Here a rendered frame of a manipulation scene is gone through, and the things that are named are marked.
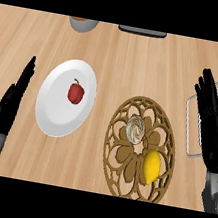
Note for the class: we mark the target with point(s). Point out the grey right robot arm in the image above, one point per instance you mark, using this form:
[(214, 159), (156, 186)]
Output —
[(214, 194)]

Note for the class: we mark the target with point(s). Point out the red bell pepper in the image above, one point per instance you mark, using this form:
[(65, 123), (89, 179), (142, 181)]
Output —
[(75, 93)]

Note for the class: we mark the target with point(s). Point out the brown round lattice placemat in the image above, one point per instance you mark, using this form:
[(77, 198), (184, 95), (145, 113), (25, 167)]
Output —
[(140, 148)]

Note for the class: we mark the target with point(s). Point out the grey bowl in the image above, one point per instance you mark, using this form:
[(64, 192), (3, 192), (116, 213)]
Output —
[(82, 24)]

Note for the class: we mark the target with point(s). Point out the dark grey flat appliance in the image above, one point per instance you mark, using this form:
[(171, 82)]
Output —
[(142, 31)]

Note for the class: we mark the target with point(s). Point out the yellow lemon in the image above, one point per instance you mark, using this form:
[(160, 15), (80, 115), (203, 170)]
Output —
[(152, 166)]

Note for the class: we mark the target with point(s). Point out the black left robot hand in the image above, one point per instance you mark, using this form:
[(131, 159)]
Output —
[(9, 103)]

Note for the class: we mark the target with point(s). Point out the white round plate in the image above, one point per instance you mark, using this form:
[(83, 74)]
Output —
[(66, 97)]

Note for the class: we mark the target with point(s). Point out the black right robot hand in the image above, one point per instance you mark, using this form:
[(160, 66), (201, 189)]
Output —
[(212, 129)]

